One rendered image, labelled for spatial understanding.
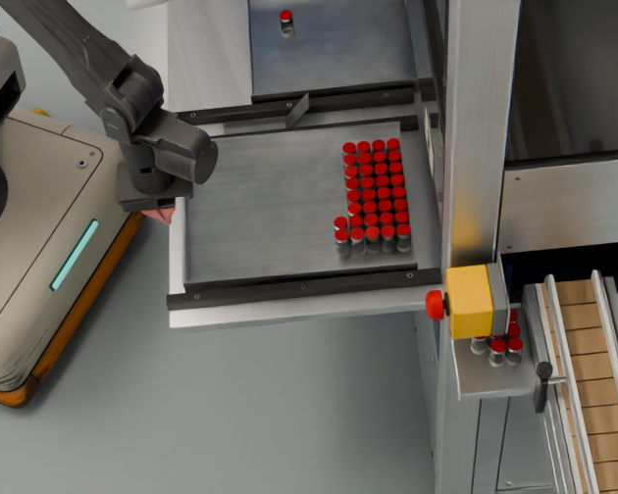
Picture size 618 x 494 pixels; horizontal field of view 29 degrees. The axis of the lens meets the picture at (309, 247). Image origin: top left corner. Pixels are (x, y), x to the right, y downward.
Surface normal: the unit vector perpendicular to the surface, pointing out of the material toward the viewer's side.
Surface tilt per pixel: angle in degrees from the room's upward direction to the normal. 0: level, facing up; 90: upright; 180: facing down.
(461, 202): 90
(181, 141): 5
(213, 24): 0
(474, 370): 0
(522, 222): 90
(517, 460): 90
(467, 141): 90
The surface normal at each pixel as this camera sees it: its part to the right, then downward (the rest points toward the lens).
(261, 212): -0.07, -0.54
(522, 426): 0.07, 0.84
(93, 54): 0.59, -0.17
